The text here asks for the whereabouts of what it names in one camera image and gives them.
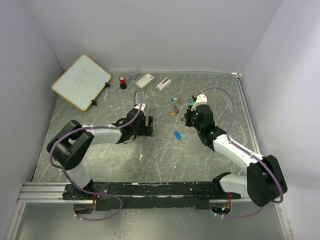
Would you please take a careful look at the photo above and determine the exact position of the green tag key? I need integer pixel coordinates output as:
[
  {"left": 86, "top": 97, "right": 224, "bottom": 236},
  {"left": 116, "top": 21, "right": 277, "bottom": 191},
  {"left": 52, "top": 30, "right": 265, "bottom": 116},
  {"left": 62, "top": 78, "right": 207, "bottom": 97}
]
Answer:
[{"left": 188, "top": 99, "right": 196, "bottom": 106}]

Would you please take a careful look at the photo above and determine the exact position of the blue tag key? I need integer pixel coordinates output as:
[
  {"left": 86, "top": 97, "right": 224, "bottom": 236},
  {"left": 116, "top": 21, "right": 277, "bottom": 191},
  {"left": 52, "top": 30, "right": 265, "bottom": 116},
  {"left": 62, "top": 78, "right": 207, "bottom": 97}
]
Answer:
[
  {"left": 171, "top": 96, "right": 182, "bottom": 105},
  {"left": 174, "top": 131, "right": 183, "bottom": 143}
]

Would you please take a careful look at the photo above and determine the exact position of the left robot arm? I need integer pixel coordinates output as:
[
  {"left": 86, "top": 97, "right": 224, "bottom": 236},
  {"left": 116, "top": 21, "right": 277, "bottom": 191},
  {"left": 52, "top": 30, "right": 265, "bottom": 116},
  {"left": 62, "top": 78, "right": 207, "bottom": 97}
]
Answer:
[{"left": 46, "top": 103, "right": 154, "bottom": 200}]

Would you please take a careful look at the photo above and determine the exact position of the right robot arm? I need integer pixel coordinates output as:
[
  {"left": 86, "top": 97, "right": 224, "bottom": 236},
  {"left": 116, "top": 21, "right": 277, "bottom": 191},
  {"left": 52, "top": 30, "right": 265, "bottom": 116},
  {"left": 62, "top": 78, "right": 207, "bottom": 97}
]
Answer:
[{"left": 184, "top": 104, "right": 288, "bottom": 207}]

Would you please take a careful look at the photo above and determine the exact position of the red black stamp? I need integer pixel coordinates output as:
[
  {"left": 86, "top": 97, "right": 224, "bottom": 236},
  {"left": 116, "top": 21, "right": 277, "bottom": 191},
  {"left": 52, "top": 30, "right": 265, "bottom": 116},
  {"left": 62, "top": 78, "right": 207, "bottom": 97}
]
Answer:
[{"left": 119, "top": 76, "right": 127, "bottom": 90}]

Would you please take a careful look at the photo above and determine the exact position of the white plastic device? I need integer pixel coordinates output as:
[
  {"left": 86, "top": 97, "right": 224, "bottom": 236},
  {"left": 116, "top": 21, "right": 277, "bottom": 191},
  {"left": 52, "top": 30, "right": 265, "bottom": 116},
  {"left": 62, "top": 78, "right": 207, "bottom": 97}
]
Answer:
[{"left": 156, "top": 77, "right": 172, "bottom": 92}]

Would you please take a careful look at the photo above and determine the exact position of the white green cardboard box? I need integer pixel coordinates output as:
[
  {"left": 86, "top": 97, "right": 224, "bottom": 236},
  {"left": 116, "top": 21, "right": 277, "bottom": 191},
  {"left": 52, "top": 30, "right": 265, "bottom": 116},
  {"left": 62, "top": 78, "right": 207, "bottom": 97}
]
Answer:
[{"left": 135, "top": 73, "right": 155, "bottom": 91}]

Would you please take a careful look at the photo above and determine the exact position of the clear plastic cup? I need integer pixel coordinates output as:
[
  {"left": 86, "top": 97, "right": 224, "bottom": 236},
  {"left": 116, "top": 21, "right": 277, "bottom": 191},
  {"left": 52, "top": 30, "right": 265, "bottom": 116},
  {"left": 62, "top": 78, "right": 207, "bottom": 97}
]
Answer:
[{"left": 127, "top": 68, "right": 138, "bottom": 81}]

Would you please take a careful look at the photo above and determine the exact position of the wood-framed whiteboard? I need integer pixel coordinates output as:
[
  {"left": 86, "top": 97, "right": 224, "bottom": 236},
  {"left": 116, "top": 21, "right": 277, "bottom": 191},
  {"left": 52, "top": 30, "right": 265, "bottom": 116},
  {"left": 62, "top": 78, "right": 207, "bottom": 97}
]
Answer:
[{"left": 51, "top": 54, "right": 112, "bottom": 111}]

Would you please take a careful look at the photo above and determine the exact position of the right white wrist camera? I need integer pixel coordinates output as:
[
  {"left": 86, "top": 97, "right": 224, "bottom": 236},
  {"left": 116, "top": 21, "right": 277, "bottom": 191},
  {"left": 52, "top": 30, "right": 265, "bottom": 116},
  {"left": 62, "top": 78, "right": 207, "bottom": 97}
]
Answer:
[{"left": 191, "top": 93, "right": 208, "bottom": 111}]

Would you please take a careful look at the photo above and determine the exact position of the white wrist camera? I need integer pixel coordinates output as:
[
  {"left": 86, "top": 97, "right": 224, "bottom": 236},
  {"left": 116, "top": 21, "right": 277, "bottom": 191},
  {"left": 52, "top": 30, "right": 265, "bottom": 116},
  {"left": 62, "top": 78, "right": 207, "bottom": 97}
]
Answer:
[
  {"left": 191, "top": 93, "right": 208, "bottom": 111},
  {"left": 134, "top": 103, "right": 148, "bottom": 113}
]

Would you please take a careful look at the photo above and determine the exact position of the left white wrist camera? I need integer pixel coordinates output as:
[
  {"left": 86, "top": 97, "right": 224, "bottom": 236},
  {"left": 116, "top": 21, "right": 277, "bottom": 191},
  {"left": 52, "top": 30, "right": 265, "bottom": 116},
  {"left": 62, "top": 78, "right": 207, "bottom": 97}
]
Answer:
[{"left": 134, "top": 103, "right": 148, "bottom": 113}]

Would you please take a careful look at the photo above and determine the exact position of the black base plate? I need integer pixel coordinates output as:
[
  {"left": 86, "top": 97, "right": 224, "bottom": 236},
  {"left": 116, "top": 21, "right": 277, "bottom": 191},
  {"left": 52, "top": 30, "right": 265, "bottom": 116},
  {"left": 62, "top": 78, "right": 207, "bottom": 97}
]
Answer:
[{"left": 62, "top": 181, "right": 228, "bottom": 211}]

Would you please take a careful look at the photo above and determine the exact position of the aluminium rail frame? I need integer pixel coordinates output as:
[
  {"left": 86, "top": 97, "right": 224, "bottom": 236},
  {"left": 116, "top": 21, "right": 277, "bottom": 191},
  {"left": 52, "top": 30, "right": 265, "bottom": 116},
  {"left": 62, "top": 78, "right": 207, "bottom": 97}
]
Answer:
[{"left": 4, "top": 73, "right": 292, "bottom": 240}]

